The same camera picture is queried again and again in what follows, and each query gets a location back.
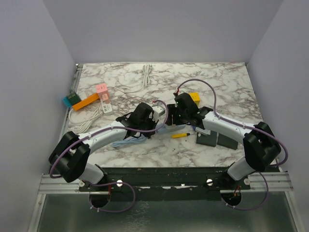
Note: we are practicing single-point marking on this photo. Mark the white green usb charger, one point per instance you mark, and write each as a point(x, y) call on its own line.
point(106, 107)

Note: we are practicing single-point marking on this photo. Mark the yellow handled screwdriver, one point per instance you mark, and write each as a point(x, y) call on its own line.
point(180, 135)

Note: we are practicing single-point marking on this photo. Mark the yellow cube socket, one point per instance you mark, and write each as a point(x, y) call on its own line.
point(195, 97)

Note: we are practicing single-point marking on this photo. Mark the black block under box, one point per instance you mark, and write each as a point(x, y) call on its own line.
point(208, 140)

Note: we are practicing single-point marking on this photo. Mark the light blue power strip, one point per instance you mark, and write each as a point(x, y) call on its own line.
point(163, 128)

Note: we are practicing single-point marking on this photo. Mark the black flat block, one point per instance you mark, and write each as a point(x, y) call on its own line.
point(227, 142)

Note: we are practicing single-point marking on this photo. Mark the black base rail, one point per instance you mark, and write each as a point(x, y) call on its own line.
point(164, 184)

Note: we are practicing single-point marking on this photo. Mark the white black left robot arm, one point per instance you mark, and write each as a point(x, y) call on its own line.
point(69, 159)

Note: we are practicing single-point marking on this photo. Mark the white tiger cube socket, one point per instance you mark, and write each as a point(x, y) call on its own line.
point(160, 112)

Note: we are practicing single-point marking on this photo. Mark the teal blue plug block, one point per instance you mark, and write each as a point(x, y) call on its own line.
point(71, 99)

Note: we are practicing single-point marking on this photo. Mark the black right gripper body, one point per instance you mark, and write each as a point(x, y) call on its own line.
point(183, 116)

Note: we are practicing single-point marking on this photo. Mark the orange power strip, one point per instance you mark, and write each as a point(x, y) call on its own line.
point(92, 98)

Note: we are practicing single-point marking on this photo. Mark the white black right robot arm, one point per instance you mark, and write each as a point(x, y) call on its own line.
point(260, 146)

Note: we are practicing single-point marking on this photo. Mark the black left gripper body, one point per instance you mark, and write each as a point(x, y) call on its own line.
point(149, 124)

